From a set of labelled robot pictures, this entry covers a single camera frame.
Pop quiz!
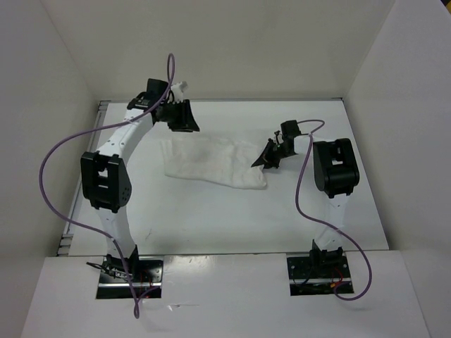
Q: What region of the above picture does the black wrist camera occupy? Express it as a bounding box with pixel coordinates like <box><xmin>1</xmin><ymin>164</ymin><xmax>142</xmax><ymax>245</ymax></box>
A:
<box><xmin>274</xmin><ymin>120</ymin><xmax>302</xmax><ymax>144</ymax></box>
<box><xmin>127</xmin><ymin>79</ymin><xmax>188</xmax><ymax>111</ymax></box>

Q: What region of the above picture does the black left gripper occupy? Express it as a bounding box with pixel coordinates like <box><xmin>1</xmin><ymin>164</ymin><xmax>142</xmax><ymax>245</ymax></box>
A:
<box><xmin>161</xmin><ymin>100</ymin><xmax>201</xmax><ymax>134</ymax></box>

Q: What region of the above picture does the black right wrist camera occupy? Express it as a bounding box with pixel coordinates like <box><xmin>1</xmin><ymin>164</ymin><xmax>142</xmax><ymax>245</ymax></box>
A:
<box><xmin>274</xmin><ymin>120</ymin><xmax>302</xmax><ymax>144</ymax></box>

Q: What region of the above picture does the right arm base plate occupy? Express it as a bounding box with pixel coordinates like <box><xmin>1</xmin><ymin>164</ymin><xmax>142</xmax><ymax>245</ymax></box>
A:
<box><xmin>286</xmin><ymin>253</ymin><xmax>354</xmax><ymax>296</ymax></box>

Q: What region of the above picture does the white pleated skirt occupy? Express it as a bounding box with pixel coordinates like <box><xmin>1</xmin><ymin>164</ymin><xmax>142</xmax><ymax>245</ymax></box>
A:
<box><xmin>161</xmin><ymin>135</ymin><xmax>267</xmax><ymax>190</ymax></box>

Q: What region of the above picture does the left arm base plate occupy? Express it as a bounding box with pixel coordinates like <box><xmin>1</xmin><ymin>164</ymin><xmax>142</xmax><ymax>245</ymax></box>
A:
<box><xmin>88</xmin><ymin>256</ymin><xmax>163</xmax><ymax>300</ymax></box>

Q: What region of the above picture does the aluminium table frame rail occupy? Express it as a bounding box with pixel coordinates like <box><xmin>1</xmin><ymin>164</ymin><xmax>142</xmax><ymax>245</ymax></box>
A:
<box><xmin>56</xmin><ymin>100</ymin><xmax>110</xmax><ymax>256</ymax></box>

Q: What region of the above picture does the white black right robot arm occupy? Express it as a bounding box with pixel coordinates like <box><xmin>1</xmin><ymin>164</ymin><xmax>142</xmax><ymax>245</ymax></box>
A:
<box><xmin>252</xmin><ymin>134</ymin><xmax>363</xmax><ymax>277</ymax></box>

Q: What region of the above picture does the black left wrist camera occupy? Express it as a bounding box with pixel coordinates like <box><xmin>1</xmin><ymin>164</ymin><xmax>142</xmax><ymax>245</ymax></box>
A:
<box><xmin>127</xmin><ymin>79</ymin><xmax>188</xmax><ymax>111</ymax></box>

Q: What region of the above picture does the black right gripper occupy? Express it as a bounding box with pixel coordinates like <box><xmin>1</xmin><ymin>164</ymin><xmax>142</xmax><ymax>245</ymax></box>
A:
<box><xmin>253</xmin><ymin>138</ymin><xmax>294</xmax><ymax>169</ymax></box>

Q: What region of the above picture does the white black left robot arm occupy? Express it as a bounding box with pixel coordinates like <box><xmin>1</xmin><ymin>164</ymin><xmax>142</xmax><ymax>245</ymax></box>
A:
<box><xmin>80</xmin><ymin>99</ymin><xmax>200</xmax><ymax>282</ymax></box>

